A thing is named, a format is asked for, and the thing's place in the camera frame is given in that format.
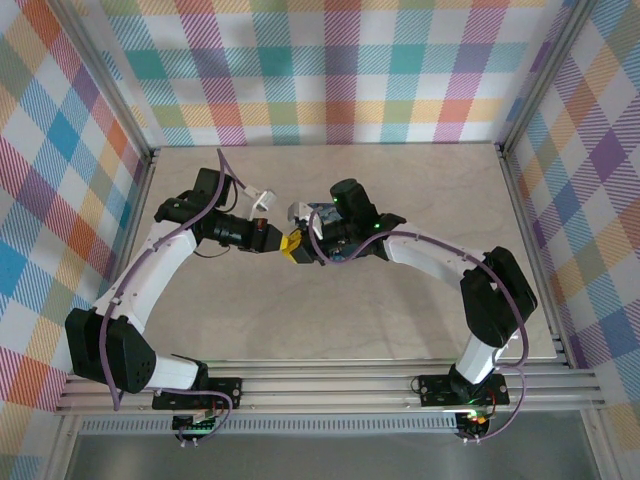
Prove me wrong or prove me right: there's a starry night painted tin box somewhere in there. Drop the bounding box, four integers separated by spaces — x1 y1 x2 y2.
305 199 359 262

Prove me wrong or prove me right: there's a left controller circuit board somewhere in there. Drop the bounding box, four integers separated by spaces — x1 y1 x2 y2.
171 409 222 435

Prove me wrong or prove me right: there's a controller circuit board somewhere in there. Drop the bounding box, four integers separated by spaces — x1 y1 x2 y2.
171 409 222 435
456 408 495 437

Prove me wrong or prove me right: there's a right controller circuit board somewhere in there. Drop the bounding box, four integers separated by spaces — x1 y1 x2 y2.
456 408 495 437

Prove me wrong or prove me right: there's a left gripper thin black cable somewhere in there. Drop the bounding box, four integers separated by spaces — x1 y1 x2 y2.
192 243 237 260

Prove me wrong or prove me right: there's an aluminium side rail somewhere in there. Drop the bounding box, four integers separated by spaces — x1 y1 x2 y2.
87 147 162 374
494 143 574 369

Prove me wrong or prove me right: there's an aluminium front rail bundle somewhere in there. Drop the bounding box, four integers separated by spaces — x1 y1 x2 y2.
53 357 609 416

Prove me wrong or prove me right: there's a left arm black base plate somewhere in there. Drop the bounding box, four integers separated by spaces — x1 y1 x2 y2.
151 375 244 412

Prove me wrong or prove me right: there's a slotted grey cable duct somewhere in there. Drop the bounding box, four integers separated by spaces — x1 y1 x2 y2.
79 418 460 435

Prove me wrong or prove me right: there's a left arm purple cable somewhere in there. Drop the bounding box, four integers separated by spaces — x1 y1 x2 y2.
99 148 259 446

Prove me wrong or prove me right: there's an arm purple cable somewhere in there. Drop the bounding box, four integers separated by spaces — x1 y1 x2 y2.
308 212 531 444
99 148 259 446

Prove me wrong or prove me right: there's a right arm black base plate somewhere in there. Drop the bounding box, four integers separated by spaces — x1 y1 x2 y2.
417 373 511 408

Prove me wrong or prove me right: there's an aluminium frame corner post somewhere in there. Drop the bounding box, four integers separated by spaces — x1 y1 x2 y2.
49 0 161 166
494 0 604 154

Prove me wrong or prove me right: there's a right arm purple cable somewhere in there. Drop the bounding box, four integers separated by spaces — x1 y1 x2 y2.
308 212 531 444

